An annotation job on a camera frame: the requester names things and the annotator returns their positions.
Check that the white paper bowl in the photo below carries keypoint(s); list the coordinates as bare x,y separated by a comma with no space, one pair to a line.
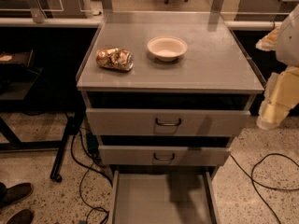
167,48

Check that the black power adapter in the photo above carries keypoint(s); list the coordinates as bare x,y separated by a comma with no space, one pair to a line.
92,144

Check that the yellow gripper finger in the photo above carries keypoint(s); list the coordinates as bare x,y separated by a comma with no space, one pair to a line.
268,42
281,95

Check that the grey drawer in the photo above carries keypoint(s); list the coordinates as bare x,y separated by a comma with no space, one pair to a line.
164,150
181,197
167,114

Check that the dark shoe lower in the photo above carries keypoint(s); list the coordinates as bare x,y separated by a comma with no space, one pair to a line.
25,216

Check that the crushed orange soda can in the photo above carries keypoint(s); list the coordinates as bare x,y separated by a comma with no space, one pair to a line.
115,59

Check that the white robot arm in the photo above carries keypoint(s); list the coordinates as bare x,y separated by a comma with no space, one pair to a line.
287,50

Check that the middle grey drawer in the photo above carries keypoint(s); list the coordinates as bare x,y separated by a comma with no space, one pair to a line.
164,150

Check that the bottom grey drawer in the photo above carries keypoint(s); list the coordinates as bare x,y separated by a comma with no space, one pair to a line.
181,197

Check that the grey drawer cabinet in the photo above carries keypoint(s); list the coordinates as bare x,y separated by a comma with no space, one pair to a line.
166,89

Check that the top grey drawer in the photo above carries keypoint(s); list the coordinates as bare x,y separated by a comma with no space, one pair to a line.
167,114

